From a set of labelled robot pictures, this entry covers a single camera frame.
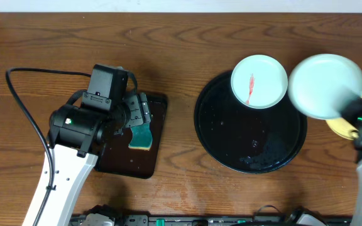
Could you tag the yellow plate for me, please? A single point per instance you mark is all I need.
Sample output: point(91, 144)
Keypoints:
point(339, 125)

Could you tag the black round tray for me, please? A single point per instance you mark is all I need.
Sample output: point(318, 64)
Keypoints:
point(247, 140)

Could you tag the black rectangular tray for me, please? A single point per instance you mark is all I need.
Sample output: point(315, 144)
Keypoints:
point(118, 158)

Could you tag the green yellow sponge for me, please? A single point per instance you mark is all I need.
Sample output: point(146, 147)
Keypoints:
point(142, 137)

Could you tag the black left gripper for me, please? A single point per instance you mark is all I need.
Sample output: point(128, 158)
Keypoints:
point(139, 110)

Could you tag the light green plate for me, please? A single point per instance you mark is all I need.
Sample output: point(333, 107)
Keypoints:
point(259, 81)
point(321, 86)

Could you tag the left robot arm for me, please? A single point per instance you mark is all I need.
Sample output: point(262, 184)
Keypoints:
point(106, 132)

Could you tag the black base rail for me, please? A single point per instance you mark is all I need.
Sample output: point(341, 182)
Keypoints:
point(105, 215)

